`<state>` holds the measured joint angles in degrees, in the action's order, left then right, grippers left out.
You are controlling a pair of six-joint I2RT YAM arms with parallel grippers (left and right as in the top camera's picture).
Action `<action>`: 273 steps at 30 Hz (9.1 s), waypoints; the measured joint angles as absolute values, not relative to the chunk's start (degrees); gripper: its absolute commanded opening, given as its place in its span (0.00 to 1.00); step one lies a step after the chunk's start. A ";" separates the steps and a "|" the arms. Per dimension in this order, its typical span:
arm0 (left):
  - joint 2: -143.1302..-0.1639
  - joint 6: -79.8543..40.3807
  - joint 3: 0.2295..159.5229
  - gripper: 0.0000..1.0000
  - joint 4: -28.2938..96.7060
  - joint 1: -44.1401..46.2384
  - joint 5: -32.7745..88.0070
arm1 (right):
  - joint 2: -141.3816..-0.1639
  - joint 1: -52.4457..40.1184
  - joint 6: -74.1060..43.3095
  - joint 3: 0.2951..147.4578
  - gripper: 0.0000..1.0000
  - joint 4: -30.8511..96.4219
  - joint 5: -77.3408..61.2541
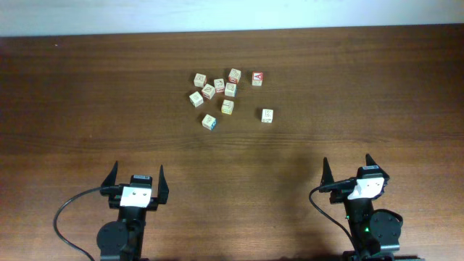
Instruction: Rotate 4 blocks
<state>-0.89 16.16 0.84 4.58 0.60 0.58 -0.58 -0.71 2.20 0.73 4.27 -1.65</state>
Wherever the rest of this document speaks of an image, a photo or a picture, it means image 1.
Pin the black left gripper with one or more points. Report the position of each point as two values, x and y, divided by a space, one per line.
162 191

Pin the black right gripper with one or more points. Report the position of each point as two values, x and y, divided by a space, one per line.
338 195

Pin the blue number five block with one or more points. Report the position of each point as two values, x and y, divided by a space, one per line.
209 122

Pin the letter K wooden block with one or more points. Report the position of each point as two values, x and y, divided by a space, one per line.
267 116

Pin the yellow edged wooden block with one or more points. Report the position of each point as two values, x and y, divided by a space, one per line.
227 107

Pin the red letter A block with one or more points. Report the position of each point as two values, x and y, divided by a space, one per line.
257 78

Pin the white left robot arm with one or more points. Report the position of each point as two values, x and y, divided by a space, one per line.
123 239

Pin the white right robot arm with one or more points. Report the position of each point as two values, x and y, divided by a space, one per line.
374 233

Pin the green letter wooden block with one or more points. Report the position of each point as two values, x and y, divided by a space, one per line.
196 99

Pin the leaf wooden block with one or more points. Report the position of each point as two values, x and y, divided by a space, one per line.
208 91

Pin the butterfly wooden block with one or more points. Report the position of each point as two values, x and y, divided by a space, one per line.
200 80

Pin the baseball wooden block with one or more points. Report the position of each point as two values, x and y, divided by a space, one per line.
219 85

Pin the snail wooden block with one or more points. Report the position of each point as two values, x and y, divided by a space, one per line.
230 89

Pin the elephant wooden block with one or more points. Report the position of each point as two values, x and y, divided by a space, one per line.
234 76

